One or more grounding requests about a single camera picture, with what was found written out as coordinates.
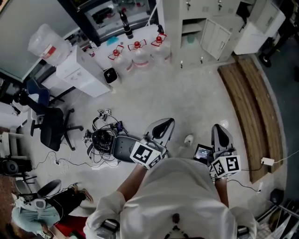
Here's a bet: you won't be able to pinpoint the metal ladder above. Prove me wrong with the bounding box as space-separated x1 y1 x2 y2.
256 202 299 239

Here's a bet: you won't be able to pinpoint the white printer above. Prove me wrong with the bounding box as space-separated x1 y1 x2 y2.
233 6 286 56

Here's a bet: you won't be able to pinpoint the water bottle with red cap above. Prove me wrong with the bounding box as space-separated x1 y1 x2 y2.
127 39 153 71
107 45 132 73
150 33 173 64

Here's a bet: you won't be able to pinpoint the black thermos bottle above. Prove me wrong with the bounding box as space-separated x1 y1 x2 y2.
119 10 134 40

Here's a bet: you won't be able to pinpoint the grey metal locker cabinet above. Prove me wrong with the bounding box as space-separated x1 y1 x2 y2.
160 0 242 69

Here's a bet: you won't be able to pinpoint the white desk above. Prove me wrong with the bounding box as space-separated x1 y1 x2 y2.
0 102 31 134

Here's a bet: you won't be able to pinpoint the person's white shirt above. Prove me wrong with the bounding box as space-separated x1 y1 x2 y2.
83 157 258 239

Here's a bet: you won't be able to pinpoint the black wheel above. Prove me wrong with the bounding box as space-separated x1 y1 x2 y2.
259 53 272 67

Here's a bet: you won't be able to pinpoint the clear water jug red label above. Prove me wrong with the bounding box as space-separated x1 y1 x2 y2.
27 23 71 67

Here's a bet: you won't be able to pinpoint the blue chair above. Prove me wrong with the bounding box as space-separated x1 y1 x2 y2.
26 77 65 106

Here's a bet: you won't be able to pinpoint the black headgear with cables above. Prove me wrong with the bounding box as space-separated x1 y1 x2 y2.
81 108 131 164

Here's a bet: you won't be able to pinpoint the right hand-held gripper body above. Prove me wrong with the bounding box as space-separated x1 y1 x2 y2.
208 124 242 180

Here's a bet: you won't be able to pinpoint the black box device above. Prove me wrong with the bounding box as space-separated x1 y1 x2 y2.
270 188 285 204

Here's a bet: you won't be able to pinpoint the white water dispenser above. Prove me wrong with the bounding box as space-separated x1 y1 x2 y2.
55 45 113 98

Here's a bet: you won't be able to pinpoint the black office chair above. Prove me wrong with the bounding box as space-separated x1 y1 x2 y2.
29 106 84 152

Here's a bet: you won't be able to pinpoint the small white bin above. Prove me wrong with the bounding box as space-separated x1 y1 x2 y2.
103 67 119 84

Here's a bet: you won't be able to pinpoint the black tablet with screen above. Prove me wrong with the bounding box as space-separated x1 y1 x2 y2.
193 143 214 167

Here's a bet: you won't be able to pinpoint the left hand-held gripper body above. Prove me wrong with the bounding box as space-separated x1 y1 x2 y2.
129 118 176 170

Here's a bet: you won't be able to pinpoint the wooden planks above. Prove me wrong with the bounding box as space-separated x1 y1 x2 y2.
217 56 285 184

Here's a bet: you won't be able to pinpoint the person's left forearm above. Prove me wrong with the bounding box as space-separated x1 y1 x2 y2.
116 161 150 207

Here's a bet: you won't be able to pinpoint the person's right forearm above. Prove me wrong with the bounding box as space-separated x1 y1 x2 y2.
214 176 231 209

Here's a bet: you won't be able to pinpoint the black speaker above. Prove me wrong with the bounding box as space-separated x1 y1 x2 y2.
0 157 32 176

